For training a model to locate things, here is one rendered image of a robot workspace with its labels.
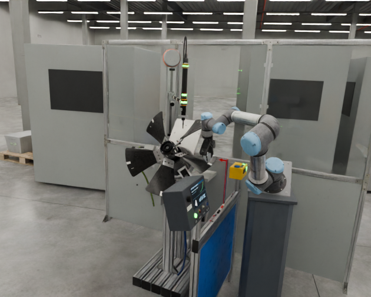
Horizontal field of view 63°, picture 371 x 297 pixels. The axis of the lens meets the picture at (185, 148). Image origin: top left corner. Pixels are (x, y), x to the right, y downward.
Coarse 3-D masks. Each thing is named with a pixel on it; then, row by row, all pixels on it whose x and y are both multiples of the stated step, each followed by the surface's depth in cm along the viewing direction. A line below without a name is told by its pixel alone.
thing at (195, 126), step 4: (196, 120) 242; (200, 120) 236; (196, 124) 234; (200, 124) 229; (192, 128) 231; (196, 128) 227; (200, 128) 224; (188, 132) 229; (192, 132) 225; (184, 136) 227
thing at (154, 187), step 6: (162, 168) 219; (168, 168) 222; (156, 174) 216; (162, 174) 217; (168, 174) 220; (156, 180) 215; (162, 180) 216; (168, 180) 218; (174, 180) 221; (150, 186) 213; (156, 186) 213; (162, 186) 214; (168, 186) 216; (150, 192) 211; (156, 192) 212
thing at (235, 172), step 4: (236, 164) 240; (240, 164) 241; (232, 168) 233; (236, 168) 232; (240, 168) 232; (244, 168) 237; (232, 172) 234; (236, 172) 233; (240, 172) 231; (232, 176) 235; (236, 176) 233; (240, 176) 232
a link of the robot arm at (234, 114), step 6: (234, 108) 192; (228, 114) 190; (234, 114) 186; (240, 114) 181; (246, 114) 177; (252, 114) 174; (264, 114) 165; (228, 120) 190; (234, 120) 186; (240, 120) 180; (246, 120) 175; (252, 120) 171; (258, 120) 165; (264, 120) 157; (270, 120) 156; (276, 120) 158; (252, 126) 173; (270, 126) 154; (276, 126) 155; (276, 132) 155
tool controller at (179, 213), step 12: (180, 180) 154; (192, 180) 149; (168, 192) 137; (180, 192) 134; (192, 192) 142; (204, 192) 155; (168, 204) 138; (180, 204) 136; (192, 204) 141; (204, 204) 153; (168, 216) 140; (180, 216) 137; (192, 216) 139; (180, 228) 138; (192, 228) 138
